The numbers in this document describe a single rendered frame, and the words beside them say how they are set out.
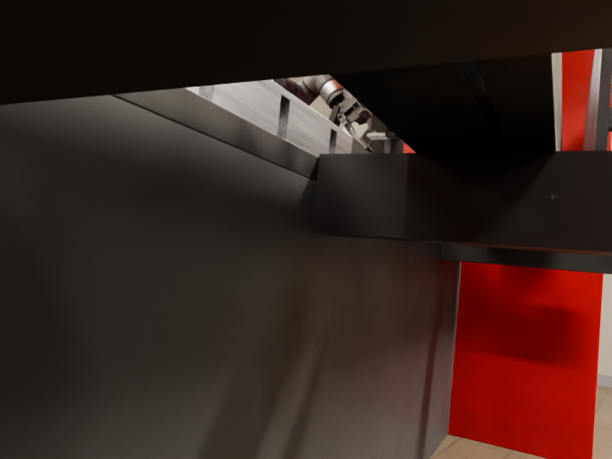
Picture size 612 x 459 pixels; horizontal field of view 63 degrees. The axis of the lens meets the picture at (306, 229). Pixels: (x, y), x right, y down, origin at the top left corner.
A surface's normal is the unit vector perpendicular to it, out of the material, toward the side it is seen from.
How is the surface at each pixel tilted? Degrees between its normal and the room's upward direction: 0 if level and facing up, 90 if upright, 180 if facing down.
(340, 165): 90
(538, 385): 90
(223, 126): 90
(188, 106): 90
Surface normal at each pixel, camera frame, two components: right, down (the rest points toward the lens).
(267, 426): 0.89, 0.06
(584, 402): -0.46, -0.10
